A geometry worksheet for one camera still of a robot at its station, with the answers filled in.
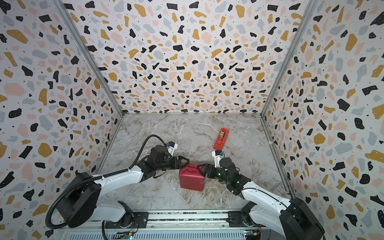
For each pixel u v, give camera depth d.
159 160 0.68
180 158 0.76
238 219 0.74
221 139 1.00
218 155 0.76
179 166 0.75
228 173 0.64
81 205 0.41
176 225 0.73
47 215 0.36
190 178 0.77
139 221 0.73
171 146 0.78
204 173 0.73
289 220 0.41
